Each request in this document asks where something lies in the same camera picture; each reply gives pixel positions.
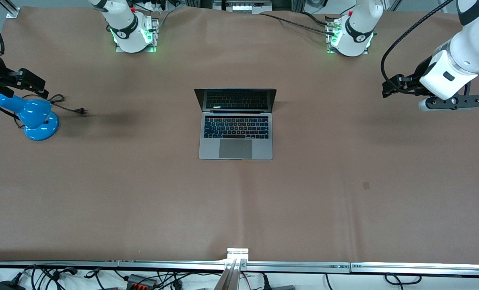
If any silver grey laptop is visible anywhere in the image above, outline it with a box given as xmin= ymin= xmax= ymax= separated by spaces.
xmin=194 ymin=88 xmax=277 ymax=161

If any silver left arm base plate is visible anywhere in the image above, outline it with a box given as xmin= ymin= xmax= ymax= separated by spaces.
xmin=325 ymin=15 xmax=371 ymax=55

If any aluminium table edge rail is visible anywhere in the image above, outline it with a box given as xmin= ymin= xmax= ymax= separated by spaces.
xmin=246 ymin=261 xmax=351 ymax=274
xmin=118 ymin=261 xmax=228 ymax=271
xmin=0 ymin=260 xmax=119 ymax=269
xmin=350 ymin=263 xmax=479 ymax=277

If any brown table cover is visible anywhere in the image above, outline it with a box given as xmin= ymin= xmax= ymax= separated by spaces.
xmin=0 ymin=6 xmax=479 ymax=263

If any white power strip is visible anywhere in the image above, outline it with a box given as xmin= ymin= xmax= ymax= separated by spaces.
xmin=213 ymin=0 xmax=273 ymax=15

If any black lamp cable with plug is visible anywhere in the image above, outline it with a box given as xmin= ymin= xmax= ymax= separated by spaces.
xmin=0 ymin=94 xmax=88 ymax=129

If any black adapter with orange buttons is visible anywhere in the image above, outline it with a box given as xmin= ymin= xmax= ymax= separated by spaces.
xmin=126 ymin=274 xmax=158 ymax=289

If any silver frame corner bracket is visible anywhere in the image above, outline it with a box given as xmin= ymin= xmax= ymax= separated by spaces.
xmin=5 ymin=0 xmax=21 ymax=19

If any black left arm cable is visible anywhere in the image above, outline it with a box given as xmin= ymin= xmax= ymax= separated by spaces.
xmin=380 ymin=0 xmax=456 ymax=95

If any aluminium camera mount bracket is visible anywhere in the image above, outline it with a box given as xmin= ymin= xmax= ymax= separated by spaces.
xmin=223 ymin=248 xmax=249 ymax=290

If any thick black braided cable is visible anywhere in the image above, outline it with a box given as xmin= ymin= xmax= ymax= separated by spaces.
xmin=278 ymin=18 xmax=337 ymax=36
xmin=259 ymin=12 xmax=337 ymax=27

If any black power adapter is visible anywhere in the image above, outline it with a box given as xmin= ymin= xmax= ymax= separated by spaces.
xmin=0 ymin=278 xmax=26 ymax=290

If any blue desk lamp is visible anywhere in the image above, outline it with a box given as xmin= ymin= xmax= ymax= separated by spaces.
xmin=0 ymin=93 xmax=60 ymax=142

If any black looped floor cable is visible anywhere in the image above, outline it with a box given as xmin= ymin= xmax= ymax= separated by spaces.
xmin=384 ymin=273 xmax=422 ymax=289

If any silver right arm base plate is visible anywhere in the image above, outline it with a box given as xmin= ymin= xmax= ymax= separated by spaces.
xmin=115 ymin=16 xmax=160 ymax=53

